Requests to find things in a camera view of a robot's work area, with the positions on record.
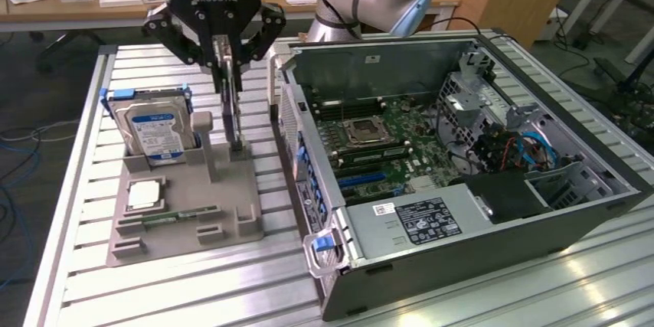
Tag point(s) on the grey power supply unit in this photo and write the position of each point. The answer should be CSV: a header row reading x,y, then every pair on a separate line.
x,y
378,235

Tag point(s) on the blue expansion slot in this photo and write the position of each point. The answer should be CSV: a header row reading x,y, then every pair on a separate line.
x,y
363,179

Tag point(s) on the silver CPU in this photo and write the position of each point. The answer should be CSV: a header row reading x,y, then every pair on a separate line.
x,y
143,195

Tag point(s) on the black RAM slot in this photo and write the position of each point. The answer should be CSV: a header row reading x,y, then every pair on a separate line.
x,y
347,106

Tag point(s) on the black air duct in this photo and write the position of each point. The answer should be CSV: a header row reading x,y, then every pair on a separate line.
x,y
503,197

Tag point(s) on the black equipment stand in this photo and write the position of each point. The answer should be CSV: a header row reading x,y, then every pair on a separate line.
x,y
629,86

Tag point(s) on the hard disk with blue caddy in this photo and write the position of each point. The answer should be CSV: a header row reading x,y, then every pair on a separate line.
x,y
151,131

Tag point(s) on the black graphics card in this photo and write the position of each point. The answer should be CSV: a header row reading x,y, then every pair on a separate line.
x,y
232,120

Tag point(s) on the green motherboard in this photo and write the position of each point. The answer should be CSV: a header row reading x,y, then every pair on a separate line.
x,y
423,139

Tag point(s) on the blue slot clip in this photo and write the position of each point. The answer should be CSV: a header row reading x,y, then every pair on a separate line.
x,y
322,211
316,193

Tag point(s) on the blue case latch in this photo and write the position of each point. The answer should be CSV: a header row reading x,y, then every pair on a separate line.
x,y
322,244

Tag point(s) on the black office chair base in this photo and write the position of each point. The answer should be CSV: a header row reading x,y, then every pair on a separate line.
x,y
65,41

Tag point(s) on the grey parts rack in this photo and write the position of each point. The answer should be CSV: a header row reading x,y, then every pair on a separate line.
x,y
193,204

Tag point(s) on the tall metal disk bay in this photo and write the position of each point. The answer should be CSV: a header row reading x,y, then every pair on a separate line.
x,y
470,108

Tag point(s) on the low metal disk bay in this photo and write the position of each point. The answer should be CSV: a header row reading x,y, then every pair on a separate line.
x,y
577,185

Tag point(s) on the CPU socket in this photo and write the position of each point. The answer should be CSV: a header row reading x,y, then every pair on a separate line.
x,y
363,131

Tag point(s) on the black open PC case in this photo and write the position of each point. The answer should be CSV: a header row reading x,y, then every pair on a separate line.
x,y
459,265

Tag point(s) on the black installed RAM stick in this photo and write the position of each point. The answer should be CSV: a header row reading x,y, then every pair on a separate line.
x,y
372,154

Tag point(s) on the green RAM stick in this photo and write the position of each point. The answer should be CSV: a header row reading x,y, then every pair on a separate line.
x,y
168,216

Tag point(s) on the wooden desk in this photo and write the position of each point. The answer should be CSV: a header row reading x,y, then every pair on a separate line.
x,y
76,11

